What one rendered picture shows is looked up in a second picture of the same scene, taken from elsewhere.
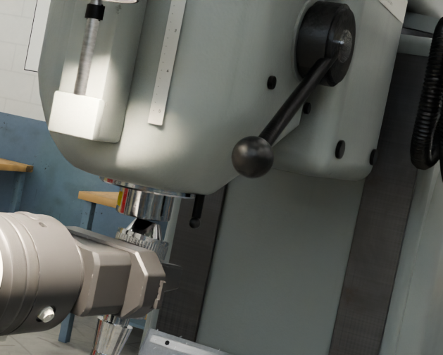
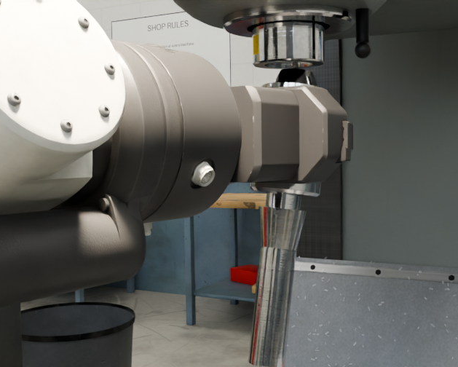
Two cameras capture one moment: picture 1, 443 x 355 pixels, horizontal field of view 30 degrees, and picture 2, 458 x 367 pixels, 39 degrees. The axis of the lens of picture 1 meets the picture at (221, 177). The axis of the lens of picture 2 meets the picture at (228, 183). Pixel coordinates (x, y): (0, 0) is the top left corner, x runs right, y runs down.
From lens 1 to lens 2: 32 cm
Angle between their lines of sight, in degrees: 5
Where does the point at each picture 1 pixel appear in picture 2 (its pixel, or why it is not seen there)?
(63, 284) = (218, 125)
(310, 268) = (456, 151)
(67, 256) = (214, 86)
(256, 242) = (387, 139)
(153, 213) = (305, 49)
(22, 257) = (151, 80)
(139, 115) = not seen: outside the picture
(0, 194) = not seen: hidden behind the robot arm
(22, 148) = not seen: hidden behind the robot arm
